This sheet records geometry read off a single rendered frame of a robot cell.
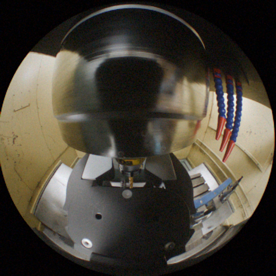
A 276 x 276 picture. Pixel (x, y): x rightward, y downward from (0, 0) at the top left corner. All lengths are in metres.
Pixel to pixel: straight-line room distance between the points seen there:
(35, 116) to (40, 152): 0.38
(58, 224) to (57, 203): 0.24
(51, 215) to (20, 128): 0.86
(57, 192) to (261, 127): 2.04
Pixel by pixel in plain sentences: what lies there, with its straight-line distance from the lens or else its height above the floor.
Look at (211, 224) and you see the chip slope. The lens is 1.11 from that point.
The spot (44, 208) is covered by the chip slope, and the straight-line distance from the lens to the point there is 1.17.
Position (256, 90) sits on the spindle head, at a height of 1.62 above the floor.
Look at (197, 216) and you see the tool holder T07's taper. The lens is 0.33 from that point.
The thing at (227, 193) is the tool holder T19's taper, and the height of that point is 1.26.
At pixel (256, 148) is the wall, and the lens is 1.00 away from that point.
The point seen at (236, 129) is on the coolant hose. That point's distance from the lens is 0.18.
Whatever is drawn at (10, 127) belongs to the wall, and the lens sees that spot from 1.01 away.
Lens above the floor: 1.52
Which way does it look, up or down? 28 degrees down
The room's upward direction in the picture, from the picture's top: 2 degrees clockwise
